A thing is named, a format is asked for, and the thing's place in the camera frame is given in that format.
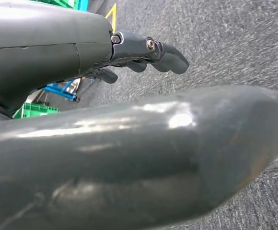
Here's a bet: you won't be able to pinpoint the green plastic crate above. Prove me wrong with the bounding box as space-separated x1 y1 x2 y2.
12 102 59 120
31 0 79 10

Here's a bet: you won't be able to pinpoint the yellow floor tape marking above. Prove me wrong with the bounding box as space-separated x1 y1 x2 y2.
104 2 117 33

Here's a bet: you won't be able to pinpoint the dark grey robot body shell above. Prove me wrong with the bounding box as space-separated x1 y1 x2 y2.
0 85 278 230

